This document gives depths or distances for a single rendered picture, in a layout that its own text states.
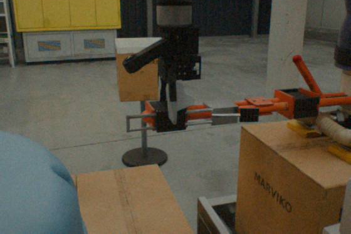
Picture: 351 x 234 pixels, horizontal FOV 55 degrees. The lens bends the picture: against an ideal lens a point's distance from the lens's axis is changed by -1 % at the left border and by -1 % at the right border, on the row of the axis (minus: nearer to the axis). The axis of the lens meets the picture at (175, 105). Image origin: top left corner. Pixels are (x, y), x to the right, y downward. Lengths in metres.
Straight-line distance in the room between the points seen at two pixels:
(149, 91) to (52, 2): 5.60
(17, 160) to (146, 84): 2.37
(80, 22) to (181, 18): 7.26
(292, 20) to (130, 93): 1.22
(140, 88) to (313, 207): 1.87
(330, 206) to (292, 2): 1.37
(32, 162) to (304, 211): 0.79
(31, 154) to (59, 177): 0.02
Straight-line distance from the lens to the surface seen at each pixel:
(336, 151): 0.98
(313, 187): 0.85
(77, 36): 8.03
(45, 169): 0.17
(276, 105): 0.89
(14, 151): 0.18
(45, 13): 7.92
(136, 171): 1.70
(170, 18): 0.73
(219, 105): 0.83
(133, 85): 2.52
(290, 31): 2.04
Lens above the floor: 1.33
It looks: 17 degrees down
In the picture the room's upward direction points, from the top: straight up
